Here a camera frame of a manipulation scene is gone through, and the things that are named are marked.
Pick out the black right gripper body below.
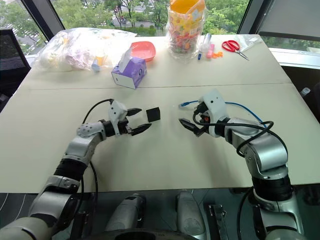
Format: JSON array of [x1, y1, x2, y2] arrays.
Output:
[[193, 101, 210, 138]]

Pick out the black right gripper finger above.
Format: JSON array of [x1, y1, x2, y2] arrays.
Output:
[[178, 118, 201, 134]]

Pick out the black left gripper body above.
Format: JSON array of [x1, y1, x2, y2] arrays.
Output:
[[117, 109, 134, 137]]

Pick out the blue Ethernet cable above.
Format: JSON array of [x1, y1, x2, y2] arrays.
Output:
[[177, 100, 269, 129]]

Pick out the small black box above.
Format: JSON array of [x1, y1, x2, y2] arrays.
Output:
[[145, 106, 161, 123]]

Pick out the purple tissue box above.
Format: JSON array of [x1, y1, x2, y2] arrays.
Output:
[[110, 47, 148, 90]]

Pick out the small light blue bottle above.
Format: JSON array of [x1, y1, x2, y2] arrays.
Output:
[[91, 56, 102, 74]]

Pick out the pink marker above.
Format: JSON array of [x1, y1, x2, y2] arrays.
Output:
[[206, 43, 216, 60]]

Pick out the pink plastic bowl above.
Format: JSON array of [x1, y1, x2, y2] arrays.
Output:
[[130, 41, 157, 63]]

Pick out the clear bag of colourful candies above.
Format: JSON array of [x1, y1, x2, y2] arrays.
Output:
[[166, 0, 207, 60]]

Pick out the clear zip bag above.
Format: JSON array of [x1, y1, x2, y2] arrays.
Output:
[[234, 34, 264, 54]]

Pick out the silver rounded robot leg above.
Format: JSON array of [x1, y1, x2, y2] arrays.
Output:
[[175, 189, 206, 237], [104, 192, 147, 232]]

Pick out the large clear plastic bag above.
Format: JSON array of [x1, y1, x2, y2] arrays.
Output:
[[34, 27, 138, 74]]

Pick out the dark rounded robot torso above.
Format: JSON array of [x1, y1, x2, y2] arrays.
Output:
[[81, 227, 202, 240]]

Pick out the black mesh office chair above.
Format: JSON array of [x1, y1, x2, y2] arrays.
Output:
[[0, 27, 32, 112]]

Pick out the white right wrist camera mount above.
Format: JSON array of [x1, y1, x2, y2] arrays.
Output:
[[200, 90, 230, 138]]

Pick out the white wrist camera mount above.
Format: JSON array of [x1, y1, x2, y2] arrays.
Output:
[[107, 99, 129, 137], [200, 90, 230, 138]]

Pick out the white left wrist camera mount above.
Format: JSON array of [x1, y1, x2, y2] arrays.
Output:
[[107, 99, 129, 137]]

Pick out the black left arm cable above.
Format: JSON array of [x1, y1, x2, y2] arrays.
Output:
[[78, 98, 115, 211]]

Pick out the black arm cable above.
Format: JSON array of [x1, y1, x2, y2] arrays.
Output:
[[192, 109, 275, 159], [78, 98, 115, 211]]

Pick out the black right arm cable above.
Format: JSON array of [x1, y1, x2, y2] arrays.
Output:
[[192, 109, 275, 159]]

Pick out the red handled scissors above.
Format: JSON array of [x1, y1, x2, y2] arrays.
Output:
[[221, 39, 250, 62]]

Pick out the thin black robot body cable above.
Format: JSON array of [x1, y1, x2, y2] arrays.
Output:
[[236, 187, 255, 237]]

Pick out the black metal bracket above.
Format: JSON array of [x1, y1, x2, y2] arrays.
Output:
[[206, 203, 229, 240]]

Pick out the dark window frame post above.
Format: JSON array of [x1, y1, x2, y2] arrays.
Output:
[[21, 0, 66, 42], [236, 0, 268, 35]]

